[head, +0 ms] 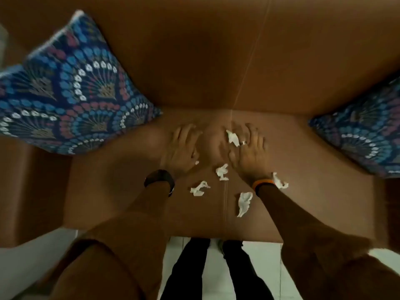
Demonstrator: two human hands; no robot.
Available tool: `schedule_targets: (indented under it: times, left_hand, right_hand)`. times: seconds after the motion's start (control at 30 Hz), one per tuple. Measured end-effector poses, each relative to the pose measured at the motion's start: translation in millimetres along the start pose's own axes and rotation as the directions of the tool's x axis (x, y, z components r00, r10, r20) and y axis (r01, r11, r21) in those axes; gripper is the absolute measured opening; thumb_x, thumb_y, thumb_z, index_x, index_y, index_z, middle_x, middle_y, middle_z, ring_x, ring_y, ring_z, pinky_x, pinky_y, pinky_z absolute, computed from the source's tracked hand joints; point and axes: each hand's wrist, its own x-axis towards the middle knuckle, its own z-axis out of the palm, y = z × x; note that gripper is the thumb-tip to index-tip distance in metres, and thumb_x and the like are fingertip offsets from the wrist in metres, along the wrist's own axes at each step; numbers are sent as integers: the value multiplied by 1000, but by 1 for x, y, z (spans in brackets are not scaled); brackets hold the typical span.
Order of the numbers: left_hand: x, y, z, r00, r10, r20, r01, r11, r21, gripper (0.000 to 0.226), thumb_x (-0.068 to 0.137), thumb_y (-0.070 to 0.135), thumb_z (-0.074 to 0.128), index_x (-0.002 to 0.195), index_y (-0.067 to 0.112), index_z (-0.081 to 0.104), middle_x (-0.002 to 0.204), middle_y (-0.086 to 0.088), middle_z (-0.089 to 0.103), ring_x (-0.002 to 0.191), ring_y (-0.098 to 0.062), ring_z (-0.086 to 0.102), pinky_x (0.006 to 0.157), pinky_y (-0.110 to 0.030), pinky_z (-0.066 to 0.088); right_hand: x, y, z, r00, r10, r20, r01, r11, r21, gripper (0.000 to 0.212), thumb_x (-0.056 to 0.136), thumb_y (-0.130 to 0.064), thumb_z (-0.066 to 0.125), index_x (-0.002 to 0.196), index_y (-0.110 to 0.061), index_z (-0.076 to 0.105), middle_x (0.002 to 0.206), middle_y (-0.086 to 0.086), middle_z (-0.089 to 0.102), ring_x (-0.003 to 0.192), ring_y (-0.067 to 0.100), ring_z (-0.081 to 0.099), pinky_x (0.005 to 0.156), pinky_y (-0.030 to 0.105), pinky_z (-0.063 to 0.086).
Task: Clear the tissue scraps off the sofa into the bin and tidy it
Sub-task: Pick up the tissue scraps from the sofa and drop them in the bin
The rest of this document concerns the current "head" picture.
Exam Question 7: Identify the person's right hand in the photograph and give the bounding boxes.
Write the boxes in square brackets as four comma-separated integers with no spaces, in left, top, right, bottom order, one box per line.
[227,122,273,185]

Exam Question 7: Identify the person's left hand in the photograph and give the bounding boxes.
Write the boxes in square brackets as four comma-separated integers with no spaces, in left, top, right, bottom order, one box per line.
[159,123,203,178]

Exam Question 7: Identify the long white tissue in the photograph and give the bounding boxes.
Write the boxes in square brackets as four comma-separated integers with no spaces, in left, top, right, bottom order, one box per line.
[236,192,254,218]

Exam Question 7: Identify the brown sofa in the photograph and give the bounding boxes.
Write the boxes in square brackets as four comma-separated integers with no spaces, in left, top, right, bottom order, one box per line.
[0,0,400,248]

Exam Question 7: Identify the large blue patterned cushion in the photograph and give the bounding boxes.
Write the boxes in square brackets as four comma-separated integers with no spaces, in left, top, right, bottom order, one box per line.
[0,10,163,155]

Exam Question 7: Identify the person's right forearm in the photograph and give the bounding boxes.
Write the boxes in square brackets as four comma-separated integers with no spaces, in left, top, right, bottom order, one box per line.
[257,184,400,300]

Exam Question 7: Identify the person's left forearm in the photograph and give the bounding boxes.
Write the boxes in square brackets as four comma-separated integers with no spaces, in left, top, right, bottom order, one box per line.
[47,181,175,300]

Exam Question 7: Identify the orange wristband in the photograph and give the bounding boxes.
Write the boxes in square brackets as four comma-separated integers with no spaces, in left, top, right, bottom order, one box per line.
[251,179,277,193]

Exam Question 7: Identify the black wristwatch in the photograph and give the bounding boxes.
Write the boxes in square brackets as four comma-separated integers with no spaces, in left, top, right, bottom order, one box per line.
[144,169,175,198]

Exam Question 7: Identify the black trousers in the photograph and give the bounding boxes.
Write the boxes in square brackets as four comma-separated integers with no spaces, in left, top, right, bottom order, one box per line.
[160,237,275,300]

